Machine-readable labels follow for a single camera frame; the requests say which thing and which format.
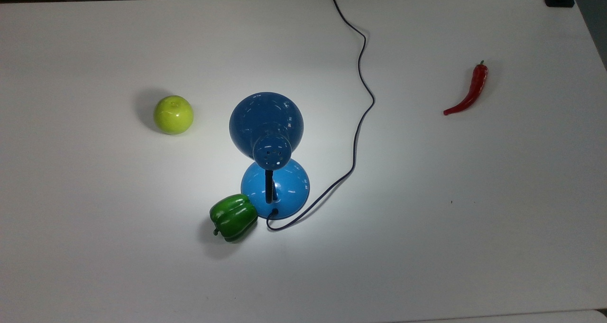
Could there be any blue gooseneck desk lamp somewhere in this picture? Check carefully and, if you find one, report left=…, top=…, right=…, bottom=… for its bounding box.
left=229, top=92, right=310, bottom=219

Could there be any green toy bell pepper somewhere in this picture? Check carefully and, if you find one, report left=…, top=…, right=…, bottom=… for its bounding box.
left=210, top=194, right=259, bottom=242

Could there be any yellow-green toy apple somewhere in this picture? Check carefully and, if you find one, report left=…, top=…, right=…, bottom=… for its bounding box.
left=153, top=95, right=195, bottom=136

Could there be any red toy chili pepper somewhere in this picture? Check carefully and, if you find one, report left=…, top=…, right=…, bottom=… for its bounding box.
left=443, top=60, right=489, bottom=116

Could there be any dark lamp power cable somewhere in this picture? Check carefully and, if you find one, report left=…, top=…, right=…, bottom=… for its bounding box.
left=266, top=0, right=375, bottom=231

